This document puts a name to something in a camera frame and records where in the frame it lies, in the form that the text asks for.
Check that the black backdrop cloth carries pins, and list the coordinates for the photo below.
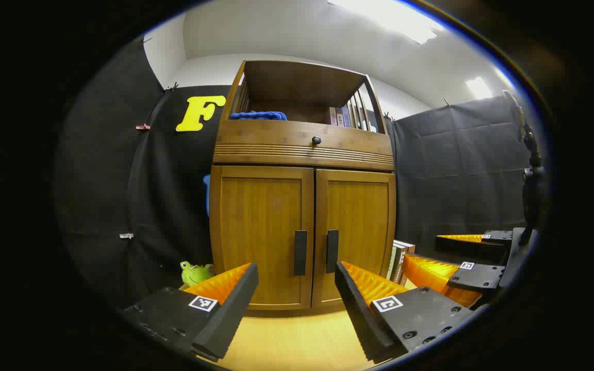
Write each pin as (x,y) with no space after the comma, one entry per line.
(101,180)

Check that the tan small book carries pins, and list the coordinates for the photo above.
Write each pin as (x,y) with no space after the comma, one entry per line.
(332,116)

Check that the wooden drawer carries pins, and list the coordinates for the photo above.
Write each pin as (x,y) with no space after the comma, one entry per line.
(266,136)

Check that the wooden double-door shoe cabinet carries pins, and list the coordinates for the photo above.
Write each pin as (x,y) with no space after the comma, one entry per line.
(302,82)

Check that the dark brown book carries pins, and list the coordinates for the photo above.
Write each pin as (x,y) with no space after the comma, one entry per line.
(407,255)

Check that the light green book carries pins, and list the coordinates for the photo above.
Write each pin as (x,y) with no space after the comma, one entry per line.
(394,263)

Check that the large ceiling light panel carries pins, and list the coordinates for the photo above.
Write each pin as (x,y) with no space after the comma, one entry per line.
(390,18)

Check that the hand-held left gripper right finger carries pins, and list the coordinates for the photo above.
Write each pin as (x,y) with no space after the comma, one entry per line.
(359,319)

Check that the small ceiling light panel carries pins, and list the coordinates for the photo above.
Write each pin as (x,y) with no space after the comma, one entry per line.
(478,87)

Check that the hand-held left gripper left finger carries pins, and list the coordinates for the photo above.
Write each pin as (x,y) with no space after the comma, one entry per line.
(230,319)

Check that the wooden shoe cabinet door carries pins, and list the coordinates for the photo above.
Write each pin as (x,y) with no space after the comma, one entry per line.
(361,221)
(256,232)

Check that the grey small book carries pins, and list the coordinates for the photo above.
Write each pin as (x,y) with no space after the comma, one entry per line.
(339,117)

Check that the green frog plush toy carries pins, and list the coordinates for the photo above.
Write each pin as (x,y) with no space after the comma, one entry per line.
(196,273)

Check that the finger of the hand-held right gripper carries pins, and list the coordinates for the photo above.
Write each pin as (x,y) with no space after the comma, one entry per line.
(469,250)
(475,278)

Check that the blue cloth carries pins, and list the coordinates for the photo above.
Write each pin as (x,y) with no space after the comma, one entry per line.
(258,116)

